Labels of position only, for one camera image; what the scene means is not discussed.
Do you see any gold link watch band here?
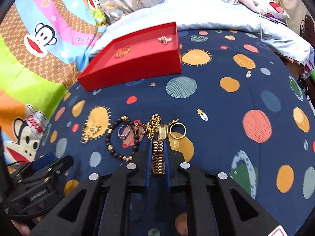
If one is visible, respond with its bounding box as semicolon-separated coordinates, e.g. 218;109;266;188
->
151;124;168;175

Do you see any black bead bracelet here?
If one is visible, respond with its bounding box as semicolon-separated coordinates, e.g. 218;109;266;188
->
105;115;141;163

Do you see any gold hoop earring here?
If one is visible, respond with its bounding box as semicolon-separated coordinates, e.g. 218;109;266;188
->
133;123;147;135

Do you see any gold band ring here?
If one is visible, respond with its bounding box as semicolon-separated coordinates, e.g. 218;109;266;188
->
168;121;187;140

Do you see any gold chunky chain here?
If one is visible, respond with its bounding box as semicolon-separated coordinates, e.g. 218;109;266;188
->
146;113;162;139

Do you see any silver stone ring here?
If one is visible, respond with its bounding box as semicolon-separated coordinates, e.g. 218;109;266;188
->
117;124;131;141

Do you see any thin gold clover necklace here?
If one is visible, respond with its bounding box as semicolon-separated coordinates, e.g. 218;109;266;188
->
80;124;103;145

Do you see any pearl rose gold bracelet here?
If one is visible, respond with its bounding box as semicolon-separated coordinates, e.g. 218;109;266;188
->
157;36;174;45

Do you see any red jewelry tray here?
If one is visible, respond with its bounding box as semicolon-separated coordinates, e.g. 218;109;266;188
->
77;22;182;92

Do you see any person left hand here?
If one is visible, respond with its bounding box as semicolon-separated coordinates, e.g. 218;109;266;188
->
11;215;45;235

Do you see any navy planet print bedspread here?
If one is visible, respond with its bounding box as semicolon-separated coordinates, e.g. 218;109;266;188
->
37;30;314;235

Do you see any colourful monkey cartoon blanket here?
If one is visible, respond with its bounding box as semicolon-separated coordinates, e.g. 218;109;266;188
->
1;0;106;165

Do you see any light blue quilt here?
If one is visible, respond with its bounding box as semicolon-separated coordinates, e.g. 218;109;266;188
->
89;0;314;65

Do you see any white cartoon face pillow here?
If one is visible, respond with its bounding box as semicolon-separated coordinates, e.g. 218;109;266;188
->
238;0;290;21

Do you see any dark metal chair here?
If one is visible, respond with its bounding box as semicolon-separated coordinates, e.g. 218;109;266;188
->
299;15;314;47

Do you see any black cable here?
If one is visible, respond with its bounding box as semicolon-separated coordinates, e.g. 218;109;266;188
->
6;160;28;167

